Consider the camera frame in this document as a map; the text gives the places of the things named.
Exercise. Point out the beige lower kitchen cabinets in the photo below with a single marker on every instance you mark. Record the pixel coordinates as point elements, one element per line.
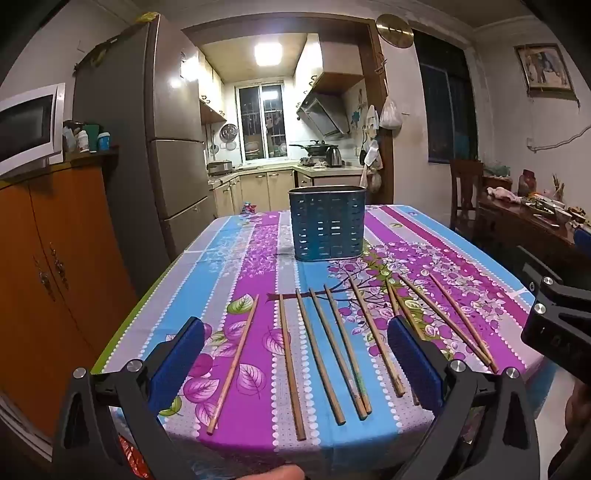
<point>263,189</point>

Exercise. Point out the steel rice cooker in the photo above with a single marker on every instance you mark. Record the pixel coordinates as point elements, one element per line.
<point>219,167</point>

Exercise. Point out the framed wall picture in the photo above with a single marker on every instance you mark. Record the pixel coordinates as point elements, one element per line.
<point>545,68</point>

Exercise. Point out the hanging kitchen cloths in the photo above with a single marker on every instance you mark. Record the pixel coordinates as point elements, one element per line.
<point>371,154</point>

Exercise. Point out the person's left hand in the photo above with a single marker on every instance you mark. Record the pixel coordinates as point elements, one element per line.
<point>279,473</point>

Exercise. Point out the white microwave oven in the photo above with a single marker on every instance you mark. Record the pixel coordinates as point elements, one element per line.
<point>27,124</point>

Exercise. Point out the orange wooden cabinet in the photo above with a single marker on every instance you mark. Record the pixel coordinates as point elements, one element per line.
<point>69,254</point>

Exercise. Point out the kitchen window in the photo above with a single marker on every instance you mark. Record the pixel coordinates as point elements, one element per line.
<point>261,122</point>

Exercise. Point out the red jar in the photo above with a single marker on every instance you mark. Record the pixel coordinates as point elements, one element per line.
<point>526,183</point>

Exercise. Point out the grey refrigerator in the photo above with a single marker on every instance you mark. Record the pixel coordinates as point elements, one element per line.
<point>175,184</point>

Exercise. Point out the steel range hood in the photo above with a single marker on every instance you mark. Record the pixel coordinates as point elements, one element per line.
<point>323,113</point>

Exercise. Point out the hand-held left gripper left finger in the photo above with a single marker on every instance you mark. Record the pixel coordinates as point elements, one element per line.
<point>178,364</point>

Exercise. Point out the person's right forearm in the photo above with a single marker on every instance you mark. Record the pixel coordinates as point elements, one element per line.
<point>579,415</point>

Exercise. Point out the steel kettle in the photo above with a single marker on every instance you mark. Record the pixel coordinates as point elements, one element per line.
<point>334,158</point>

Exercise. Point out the floral striped tablecloth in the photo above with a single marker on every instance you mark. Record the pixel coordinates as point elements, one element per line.
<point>258,258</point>

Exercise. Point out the gold wall clock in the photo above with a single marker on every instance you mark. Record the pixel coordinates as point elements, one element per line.
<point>395,30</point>

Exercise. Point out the red plastic bag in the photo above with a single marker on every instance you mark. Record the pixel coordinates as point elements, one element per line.
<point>134,461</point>

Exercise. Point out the small red toy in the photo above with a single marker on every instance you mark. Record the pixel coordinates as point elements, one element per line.
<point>249,207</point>

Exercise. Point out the blue perforated utensil holder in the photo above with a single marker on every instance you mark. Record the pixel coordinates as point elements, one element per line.
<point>327,224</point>

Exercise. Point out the dark wooden side table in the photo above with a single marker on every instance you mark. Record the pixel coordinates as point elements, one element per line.
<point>517,226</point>

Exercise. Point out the white plastic bag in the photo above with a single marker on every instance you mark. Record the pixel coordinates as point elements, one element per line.
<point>390,115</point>

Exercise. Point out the dark window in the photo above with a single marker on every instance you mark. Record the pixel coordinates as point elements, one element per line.
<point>445,97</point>

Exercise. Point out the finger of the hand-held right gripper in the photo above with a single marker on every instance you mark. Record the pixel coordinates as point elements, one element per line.
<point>549,332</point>
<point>583,240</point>

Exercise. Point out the wooden chair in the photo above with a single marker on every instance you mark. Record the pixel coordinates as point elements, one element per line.
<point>465,184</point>

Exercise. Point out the square ceiling light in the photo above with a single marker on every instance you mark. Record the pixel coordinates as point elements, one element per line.
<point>268,54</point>

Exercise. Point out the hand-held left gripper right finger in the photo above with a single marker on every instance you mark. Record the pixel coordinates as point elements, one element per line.
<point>415,364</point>

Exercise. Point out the round metal strainer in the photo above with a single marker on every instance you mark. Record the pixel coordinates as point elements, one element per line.
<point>228,133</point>

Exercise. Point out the white bottle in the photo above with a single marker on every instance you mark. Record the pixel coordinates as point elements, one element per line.
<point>82,142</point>

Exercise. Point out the black wok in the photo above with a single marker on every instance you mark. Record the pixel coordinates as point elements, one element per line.
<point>317,148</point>

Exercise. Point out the pink cloth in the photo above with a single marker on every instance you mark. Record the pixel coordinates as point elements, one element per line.
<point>503,193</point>

